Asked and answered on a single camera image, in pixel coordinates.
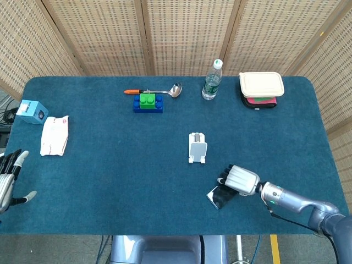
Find blue toy building block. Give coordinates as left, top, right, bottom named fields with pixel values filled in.
left=133, top=94, right=164, bottom=114

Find black smartphone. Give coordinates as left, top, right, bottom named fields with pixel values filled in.
left=206, top=185, right=239, bottom=211

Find light blue small box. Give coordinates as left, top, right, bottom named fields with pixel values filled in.
left=15, top=99, right=50, bottom=125

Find grey robot torso base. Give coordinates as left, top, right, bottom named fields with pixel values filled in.
left=109, top=235, right=229, bottom=264

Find white wet wipes pack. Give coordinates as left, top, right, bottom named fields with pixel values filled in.
left=40, top=115, right=69, bottom=157

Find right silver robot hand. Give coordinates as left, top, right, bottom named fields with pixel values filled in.
left=217, top=164, right=261, bottom=196

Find green toy building block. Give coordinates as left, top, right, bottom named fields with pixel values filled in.
left=139, top=93, right=157, bottom=110

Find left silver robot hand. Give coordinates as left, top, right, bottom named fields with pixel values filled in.
left=0, top=150, right=37, bottom=215

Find blue table cloth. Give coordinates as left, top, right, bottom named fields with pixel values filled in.
left=0, top=75, right=350, bottom=237

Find white phone stand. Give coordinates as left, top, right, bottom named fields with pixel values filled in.
left=188, top=132, right=208, bottom=164

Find black floor cables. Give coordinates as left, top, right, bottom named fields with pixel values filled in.
left=0, top=98, right=20, bottom=149

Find clear plastic water bottle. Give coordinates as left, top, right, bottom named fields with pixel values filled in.
left=201, top=58, right=223, bottom=101

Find metal spoon orange handle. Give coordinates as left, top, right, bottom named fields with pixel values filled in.
left=123, top=82, right=183, bottom=98

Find beige lidded lunch box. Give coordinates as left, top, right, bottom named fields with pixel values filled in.
left=238, top=71, right=285, bottom=98

